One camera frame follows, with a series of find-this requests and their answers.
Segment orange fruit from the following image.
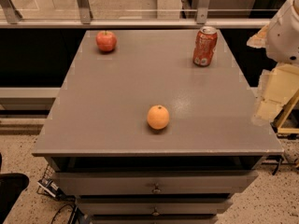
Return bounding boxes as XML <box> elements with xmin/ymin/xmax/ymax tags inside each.
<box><xmin>147</xmin><ymin>105</ymin><xmax>170</xmax><ymax>130</ymax></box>

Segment red apple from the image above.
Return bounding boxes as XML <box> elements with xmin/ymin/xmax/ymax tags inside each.
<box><xmin>95</xmin><ymin>30</ymin><xmax>117</xmax><ymax>52</ymax></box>

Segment middle grey drawer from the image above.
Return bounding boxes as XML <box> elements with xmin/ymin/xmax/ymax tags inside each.
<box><xmin>77</xmin><ymin>198</ymin><xmax>232</xmax><ymax>216</ymax></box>

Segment red coke can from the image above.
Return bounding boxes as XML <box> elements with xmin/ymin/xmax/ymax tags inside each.
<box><xmin>192</xmin><ymin>26</ymin><xmax>218</xmax><ymax>67</ymax></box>

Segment top grey drawer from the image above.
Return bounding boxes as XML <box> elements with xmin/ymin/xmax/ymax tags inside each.
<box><xmin>52</xmin><ymin>171</ymin><xmax>258</xmax><ymax>196</ymax></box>

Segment metal railing with glass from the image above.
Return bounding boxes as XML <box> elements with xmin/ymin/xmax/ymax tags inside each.
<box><xmin>0</xmin><ymin>0</ymin><xmax>286</xmax><ymax>28</ymax></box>

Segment wire basket on floor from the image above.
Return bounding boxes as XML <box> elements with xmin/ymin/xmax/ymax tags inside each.
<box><xmin>37</xmin><ymin>165</ymin><xmax>64</xmax><ymax>200</ymax></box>

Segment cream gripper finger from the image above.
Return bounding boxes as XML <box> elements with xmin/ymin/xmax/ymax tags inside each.
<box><xmin>247</xmin><ymin>25</ymin><xmax>269</xmax><ymax>49</ymax></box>
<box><xmin>252</xmin><ymin>63</ymin><xmax>299</xmax><ymax>125</ymax></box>

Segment yellow metal frame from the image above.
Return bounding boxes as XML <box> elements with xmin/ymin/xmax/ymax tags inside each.
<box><xmin>275</xmin><ymin>90</ymin><xmax>299</xmax><ymax>134</ymax></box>

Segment grey drawer cabinet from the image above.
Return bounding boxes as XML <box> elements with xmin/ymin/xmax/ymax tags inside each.
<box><xmin>34</xmin><ymin>30</ymin><xmax>282</xmax><ymax>224</ymax></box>

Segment black chair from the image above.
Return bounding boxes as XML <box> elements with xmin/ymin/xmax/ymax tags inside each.
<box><xmin>0</xmin><ymin>152</ymin><xmax>31</xmax><ymax>224</ymax></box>

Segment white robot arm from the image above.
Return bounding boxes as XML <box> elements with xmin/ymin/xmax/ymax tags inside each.
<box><xmin>247</xmin><ymin>0</ymin><xmax>299</xmax><ymax>125</ymax></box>

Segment grey drawer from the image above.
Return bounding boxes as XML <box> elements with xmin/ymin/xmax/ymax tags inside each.
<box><xmin>77</xmin><ymin>198</ymin><xmax>232</xmax><ymax>216</ymax></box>
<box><xmin>52</xmin><ymin>171</ymin><xmax>258</xmax><ymax>196</ymax></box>

